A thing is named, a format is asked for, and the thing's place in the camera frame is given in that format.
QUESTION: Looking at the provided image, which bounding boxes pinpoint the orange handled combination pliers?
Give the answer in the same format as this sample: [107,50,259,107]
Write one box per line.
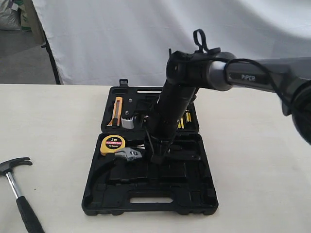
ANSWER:
[136,144,145,150]

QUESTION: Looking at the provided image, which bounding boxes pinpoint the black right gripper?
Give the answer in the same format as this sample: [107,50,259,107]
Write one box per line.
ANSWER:
[122,82,197,164]

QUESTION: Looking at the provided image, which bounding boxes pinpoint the white backdrop cloth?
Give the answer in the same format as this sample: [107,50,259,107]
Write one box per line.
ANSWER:
[34,0,311,86]

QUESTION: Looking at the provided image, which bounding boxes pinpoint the yellow utility knife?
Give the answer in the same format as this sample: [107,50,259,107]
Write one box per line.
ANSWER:
[107,97,123,127]

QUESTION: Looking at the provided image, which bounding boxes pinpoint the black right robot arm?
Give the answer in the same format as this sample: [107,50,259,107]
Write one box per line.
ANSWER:
[144,48,311,164]

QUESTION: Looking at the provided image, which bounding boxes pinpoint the short yellow black screwdriver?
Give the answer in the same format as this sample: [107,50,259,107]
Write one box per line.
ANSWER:
[185,110,191,122]

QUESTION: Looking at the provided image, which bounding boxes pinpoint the white sacks in background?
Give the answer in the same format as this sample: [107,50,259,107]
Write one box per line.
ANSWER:
[0,0,31,32]

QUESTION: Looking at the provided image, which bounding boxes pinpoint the black plastic tool case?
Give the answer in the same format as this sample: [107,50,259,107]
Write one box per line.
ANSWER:
[82,79,218,216]

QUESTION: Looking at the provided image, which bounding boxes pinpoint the yellow 2m tape measure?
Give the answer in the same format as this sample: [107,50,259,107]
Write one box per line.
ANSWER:
[100,134,125,156]

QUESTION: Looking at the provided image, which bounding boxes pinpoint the long yellow black screwdriver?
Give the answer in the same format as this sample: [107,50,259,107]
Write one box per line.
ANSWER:
[177,118,184,129]

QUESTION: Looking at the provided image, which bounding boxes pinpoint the black backdrop stand pole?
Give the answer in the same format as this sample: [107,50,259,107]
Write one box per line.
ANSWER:
[40,21,61,85]

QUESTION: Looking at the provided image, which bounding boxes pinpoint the steel claw hammer black grip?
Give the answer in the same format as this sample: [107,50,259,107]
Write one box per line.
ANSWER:
[0,157,45,233]

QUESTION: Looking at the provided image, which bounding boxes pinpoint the chrome adjustable wrench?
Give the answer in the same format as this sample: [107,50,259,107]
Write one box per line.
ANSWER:
[114,148,201,162]

